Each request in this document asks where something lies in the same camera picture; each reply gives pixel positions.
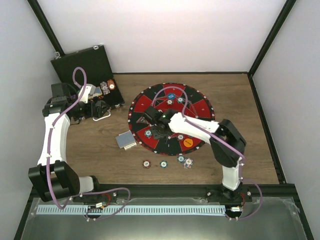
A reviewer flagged orange big blind button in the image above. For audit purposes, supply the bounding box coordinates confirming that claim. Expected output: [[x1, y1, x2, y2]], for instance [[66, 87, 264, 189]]
[[183, 138, 194, 148]]

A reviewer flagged blue small blind button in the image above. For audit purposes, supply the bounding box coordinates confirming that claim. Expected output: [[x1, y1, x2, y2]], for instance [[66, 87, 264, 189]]
[[167, 93, 176, 100]]

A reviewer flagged green chip stack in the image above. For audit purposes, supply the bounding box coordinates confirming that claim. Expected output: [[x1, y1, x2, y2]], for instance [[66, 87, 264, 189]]
[[160, 161, 168, 168]]

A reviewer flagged blue backed card deck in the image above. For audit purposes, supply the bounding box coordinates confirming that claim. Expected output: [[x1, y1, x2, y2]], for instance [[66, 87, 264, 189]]
[[115, 130, 137, 150]]

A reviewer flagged brown chip stack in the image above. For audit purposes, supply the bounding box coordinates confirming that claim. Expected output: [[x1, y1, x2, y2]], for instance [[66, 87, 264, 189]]
[[142, 160, 151, 169]]

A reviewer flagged blue purple chip stack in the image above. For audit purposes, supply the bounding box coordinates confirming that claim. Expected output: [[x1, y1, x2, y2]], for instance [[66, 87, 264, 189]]
[[183, 158, 194, 169]]

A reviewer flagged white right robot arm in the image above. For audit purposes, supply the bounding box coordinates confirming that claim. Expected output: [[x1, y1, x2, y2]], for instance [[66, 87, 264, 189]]
[[143, 106, 247, 202]]

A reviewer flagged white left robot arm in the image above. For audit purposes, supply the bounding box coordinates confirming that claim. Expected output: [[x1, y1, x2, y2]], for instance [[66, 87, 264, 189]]
[[28, 83, 109, 202]]

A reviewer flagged boxed playing card deck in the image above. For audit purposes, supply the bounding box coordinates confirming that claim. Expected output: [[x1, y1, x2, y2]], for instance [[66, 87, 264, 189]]
[[91, 87, 103, 98]]

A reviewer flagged red chip stack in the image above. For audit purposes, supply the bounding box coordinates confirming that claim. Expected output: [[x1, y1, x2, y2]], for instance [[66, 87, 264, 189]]
[[106, 79, 116, 91]]

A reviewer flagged round red black poker mat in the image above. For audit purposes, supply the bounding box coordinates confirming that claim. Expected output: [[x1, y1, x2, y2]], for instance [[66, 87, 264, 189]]
[[128, 83, 215, 156]]

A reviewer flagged black poker case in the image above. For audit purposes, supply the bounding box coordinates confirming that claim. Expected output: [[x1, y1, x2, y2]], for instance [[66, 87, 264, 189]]
[[50, 44, 125, 110]]

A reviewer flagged light blue slotted strip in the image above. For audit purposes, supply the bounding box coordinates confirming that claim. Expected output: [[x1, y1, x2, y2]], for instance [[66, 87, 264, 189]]
[[36, 205, 226, 216]]

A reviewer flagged chrome case handle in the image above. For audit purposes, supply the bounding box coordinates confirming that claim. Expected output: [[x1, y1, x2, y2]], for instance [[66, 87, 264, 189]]
[[92, 109, 111, 122]]

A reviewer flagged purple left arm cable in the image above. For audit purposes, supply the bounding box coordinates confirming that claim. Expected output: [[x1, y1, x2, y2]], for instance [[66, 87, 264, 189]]
[[46, 66, 132, 223]]

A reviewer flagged black mounting rail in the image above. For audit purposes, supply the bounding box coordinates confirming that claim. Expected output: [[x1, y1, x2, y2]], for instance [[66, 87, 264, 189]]
[[72, 183, 297, 204]]

